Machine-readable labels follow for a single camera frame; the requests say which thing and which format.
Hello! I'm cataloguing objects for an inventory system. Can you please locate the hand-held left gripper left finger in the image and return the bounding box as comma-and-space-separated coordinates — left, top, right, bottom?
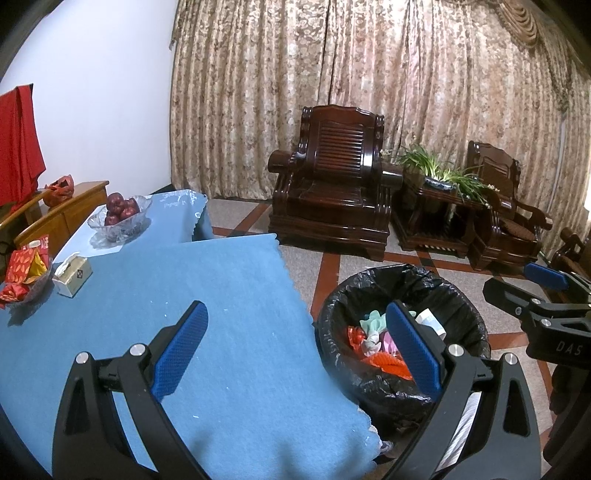
52, 300, 209, 480

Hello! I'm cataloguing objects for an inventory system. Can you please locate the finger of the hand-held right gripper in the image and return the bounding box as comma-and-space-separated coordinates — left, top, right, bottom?
482, 277, 548, 321
524, 262, 591, 298

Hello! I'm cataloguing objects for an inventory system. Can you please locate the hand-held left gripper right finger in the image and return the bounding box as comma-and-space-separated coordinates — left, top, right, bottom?
385, 300, 542, 480

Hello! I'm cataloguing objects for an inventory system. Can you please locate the large orange foam net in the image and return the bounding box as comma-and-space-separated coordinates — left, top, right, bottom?
367, 353, 414, 380

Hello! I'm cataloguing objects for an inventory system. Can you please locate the green glove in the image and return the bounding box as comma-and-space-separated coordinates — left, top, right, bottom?
360, 311, 389, 335

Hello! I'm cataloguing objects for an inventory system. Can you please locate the red foil wrapper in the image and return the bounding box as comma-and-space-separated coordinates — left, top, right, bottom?
347, 325, 370, 352

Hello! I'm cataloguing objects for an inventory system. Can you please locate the trash bin with black bag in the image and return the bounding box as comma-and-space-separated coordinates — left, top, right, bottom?
314, 264, 491, 430

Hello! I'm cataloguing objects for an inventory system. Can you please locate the dark wooden chair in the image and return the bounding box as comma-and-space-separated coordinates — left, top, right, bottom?
551, 228, 591, 278

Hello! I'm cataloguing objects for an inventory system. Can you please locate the dark wooden armchair with cushion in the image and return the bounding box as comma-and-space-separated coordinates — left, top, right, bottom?
465, 141, 554, 272

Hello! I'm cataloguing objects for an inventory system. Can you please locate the blue felt table cloth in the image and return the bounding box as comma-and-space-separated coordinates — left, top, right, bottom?
0, 233, 382, 480

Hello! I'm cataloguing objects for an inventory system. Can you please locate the dark wooden side table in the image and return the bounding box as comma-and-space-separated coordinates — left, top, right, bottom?
392, 173, 490, 259

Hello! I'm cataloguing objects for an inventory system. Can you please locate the light blue plastic tablecloth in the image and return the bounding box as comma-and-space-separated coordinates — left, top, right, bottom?
53, 189, 214, 252

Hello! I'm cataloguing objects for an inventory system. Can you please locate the glass fruit bowl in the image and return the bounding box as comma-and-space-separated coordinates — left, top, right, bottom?
88, 195, 153, 243

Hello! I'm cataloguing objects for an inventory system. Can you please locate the tissue box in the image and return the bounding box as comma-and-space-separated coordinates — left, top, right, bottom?
52, 252, 93, 297

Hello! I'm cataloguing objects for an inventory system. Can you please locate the green potted plant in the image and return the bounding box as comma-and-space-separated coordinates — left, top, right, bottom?
394, 144, 499, 204

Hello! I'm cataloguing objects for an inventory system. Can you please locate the glass candy bowl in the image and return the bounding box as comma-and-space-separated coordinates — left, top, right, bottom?
0, 235, 54, 306

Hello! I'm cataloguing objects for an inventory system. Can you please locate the yellow packet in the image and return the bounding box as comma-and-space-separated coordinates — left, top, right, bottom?
25, 256, 47, 284

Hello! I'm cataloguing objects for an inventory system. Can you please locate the large dark wooden armchair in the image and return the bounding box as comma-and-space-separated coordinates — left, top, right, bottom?
269, 105, 403, 261

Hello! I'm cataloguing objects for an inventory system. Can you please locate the light wooden cabinet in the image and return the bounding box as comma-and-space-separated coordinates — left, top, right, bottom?
0, 181, 110, 259

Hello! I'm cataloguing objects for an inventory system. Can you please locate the red crumpled packet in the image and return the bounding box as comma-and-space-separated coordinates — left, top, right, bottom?
0, 284, 31, 309

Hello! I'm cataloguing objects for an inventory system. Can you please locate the red patterned packet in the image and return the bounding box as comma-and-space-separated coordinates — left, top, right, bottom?
7, 235, 51, 283

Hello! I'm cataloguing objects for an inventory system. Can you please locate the red plastic bag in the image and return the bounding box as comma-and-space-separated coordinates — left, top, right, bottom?
44, 174, 75, 208

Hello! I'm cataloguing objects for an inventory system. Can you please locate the red cloth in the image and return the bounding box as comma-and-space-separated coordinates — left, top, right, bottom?
0, 84, 47, 206

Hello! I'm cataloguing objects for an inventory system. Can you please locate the beige floral curtain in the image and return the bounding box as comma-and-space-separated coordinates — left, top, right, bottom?
168, 0, 591, 250

